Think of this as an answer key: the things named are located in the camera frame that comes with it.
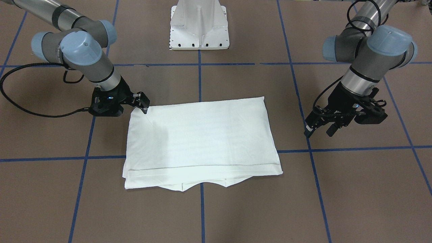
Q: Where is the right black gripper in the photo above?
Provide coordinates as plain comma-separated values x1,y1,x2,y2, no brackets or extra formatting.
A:
88,77,150,117

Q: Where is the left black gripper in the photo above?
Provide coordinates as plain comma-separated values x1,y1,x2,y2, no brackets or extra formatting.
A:
304,81,388,138

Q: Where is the white long-sleeve printed shirt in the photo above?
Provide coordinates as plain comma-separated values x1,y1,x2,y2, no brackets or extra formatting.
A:
122,97,283,192

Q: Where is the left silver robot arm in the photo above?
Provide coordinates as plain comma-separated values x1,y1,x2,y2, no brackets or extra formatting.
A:
304,0,418,137

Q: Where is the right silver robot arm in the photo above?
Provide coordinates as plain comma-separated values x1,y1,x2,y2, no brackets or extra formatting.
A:
1,0,150,117

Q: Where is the white camera stand pedestal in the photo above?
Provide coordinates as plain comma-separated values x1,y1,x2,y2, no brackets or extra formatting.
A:
169,0,230,50

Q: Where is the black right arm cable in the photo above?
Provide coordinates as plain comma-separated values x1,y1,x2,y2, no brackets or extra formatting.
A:
0,63,92,118

